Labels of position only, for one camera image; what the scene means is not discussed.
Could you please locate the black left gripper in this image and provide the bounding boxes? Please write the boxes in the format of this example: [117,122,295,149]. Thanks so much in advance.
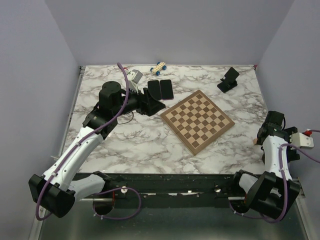
[113,83,166,117]

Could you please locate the purple-edged black smartphone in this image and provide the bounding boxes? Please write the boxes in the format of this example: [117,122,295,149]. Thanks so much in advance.
[159,79,174,100]

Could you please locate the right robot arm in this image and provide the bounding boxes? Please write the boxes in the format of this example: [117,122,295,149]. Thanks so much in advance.
[229,111,300,223]

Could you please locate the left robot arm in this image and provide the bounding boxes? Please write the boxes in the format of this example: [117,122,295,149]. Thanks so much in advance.
[28,81,166,218]

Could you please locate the black phone stand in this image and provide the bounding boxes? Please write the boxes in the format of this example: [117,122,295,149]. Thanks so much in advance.
[217,67,240,93]

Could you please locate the toy brick car blue wheels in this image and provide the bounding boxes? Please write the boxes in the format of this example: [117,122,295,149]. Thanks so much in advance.
[150,62,167,76]

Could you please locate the wooden chessboard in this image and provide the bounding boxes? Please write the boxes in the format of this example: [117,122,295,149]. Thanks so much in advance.
[160,90,235,156]

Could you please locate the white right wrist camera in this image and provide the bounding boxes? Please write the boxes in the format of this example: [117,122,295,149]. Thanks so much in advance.
[290,129,315,149]

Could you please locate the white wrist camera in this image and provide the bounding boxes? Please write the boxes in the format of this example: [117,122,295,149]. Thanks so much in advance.
[290,129,315,149]
[126,69,143,93]

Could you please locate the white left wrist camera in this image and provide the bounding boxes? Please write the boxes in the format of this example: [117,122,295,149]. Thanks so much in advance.
[126,69,143,93]

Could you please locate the black table front rail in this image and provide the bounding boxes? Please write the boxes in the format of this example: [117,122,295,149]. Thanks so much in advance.
[74,171,261,210]

